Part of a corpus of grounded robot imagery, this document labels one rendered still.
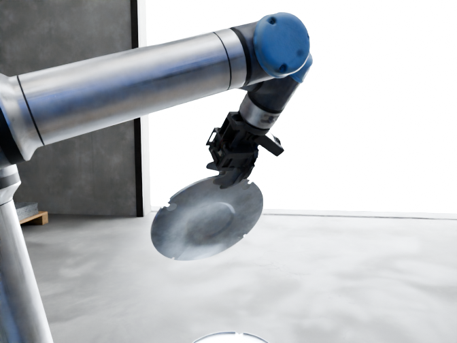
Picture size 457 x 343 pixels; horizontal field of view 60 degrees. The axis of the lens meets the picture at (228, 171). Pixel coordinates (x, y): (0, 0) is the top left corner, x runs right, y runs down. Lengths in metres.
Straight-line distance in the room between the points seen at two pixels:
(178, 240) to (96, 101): 0.60
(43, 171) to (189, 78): 4.62
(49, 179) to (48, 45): 1.49
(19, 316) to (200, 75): 0.39
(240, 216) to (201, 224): 0.10
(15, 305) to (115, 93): 0.32
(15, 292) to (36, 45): 4.57
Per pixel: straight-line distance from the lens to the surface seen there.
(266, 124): 0.72
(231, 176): 0.83
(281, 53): 0.49
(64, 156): 4.89
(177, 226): 0.94
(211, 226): 0.99
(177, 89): 0.46
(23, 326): 0.62
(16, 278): 0.60
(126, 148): 4.57
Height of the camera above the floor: 1.05
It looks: 7 degrees down
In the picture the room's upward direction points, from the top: straight up
